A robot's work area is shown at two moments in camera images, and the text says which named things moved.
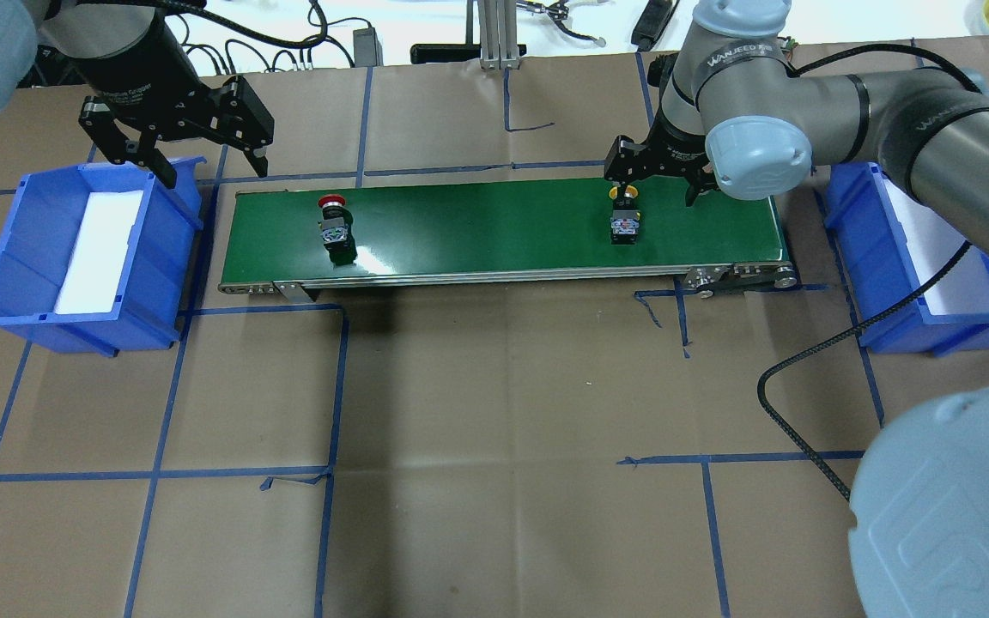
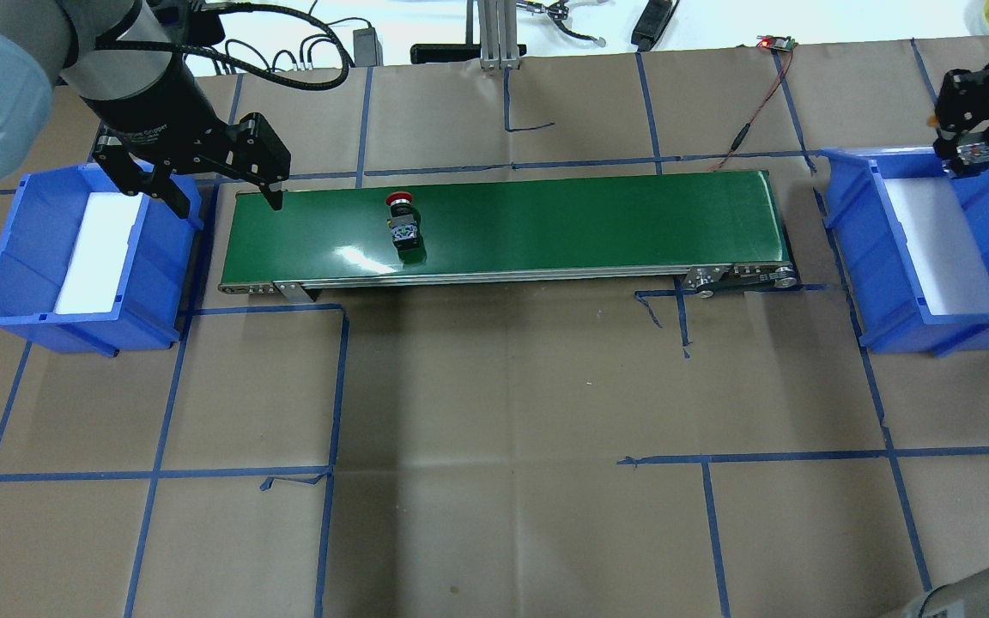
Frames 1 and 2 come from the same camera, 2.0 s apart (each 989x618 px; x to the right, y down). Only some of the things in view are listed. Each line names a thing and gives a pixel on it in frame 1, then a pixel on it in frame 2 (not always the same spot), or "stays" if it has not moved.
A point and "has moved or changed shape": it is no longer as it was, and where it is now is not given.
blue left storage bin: [99, 254] stays
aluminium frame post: [499, 35] stays
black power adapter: [367, 49] stays
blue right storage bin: [888, 243] stays
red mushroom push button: [336, 227] -> [406, 234]
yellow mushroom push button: [625, 218] has moved or changed shape
